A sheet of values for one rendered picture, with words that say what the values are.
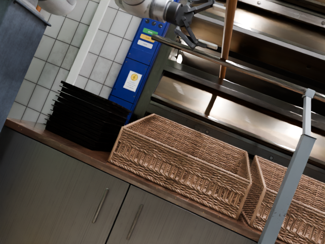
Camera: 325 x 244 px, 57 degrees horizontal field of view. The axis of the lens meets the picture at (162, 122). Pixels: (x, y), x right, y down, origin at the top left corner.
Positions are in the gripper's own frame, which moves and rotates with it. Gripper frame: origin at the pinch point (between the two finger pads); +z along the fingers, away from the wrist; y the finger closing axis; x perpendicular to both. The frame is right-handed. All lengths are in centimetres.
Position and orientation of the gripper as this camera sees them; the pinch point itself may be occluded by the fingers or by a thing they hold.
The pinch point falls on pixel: (221, 28)
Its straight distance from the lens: 111.2
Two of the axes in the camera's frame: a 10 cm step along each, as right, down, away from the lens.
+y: -3.9, 9.2, -0.3
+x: -1.6, -1.0, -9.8
